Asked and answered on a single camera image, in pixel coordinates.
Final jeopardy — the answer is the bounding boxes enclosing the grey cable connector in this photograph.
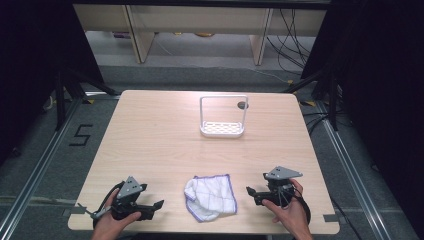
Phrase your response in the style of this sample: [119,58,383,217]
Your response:
[76,202,113,220]

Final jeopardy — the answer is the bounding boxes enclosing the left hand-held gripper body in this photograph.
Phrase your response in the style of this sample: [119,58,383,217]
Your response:
[110,175,157,222]

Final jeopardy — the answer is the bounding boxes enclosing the black curtain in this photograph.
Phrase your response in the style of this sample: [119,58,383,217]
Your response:
[300,0,424,239]
[0,0,105,166]

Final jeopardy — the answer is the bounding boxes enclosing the thin grey cables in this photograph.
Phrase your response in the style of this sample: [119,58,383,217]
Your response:
[277,185,292,210]

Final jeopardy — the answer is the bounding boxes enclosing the grey tape piece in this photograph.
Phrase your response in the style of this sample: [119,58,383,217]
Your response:
[62,206,87,216]

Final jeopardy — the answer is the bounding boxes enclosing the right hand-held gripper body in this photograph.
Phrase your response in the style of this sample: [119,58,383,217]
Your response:
[254,165,304,208]

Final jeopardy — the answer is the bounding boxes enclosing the light wooden desk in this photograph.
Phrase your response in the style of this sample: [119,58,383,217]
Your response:
[73,3,328,67]

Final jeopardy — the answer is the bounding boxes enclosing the person's right hand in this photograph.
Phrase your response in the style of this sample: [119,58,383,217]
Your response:
[261,178,315,240]

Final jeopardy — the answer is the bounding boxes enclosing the person's left hand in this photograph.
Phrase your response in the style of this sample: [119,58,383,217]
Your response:
[90,188,143,240]

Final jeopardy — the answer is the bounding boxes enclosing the white plastic rack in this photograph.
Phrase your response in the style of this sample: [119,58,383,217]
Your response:
[199,94,250,139]

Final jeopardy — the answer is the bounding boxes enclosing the aluminium floor rail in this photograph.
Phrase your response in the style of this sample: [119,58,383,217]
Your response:
[315,99,392,240]
[0,96,83,240]

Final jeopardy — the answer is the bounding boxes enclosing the black metal stand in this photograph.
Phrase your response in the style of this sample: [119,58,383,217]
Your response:
[54,67,120,132]
[282,65,342,132]

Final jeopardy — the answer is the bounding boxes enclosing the bundle of black floor cables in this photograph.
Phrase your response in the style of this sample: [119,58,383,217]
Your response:
[265,8,316,76]

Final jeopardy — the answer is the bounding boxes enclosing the white cloth with purple edge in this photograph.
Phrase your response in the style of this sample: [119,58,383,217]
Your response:
[183,173,238,223]

